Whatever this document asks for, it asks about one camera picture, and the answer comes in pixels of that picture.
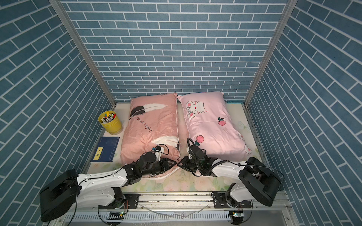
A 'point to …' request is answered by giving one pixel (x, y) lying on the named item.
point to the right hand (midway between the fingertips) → (178, 166)
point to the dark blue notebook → (105, 149)
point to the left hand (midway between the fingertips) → (178, 167)
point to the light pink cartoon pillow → (210, 125)
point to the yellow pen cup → (109, 119)
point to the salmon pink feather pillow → (152, 121)
